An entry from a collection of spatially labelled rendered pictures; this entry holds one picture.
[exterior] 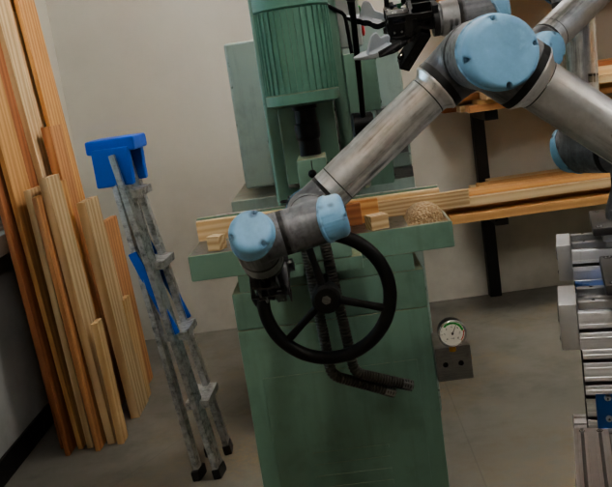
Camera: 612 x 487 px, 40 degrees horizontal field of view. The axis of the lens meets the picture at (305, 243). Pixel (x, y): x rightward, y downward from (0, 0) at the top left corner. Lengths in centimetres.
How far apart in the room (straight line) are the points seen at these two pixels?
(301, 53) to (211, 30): 248
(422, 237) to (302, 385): 44
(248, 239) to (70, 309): 198
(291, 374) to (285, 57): 73
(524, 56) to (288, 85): 73
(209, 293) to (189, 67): 119
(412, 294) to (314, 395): 33
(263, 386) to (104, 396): 143
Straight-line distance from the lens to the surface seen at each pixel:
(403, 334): 194
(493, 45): 133
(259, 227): 131
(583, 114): 140
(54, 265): 317
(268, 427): 201
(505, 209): 398
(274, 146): 220
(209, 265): 191
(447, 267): 451
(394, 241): 188
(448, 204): 204
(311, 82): 193
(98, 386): 330
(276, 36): 193
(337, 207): 134
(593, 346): 166
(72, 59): 453
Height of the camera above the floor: 125
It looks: 11 degrees down
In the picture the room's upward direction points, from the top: 8 degrees counter-clockwise
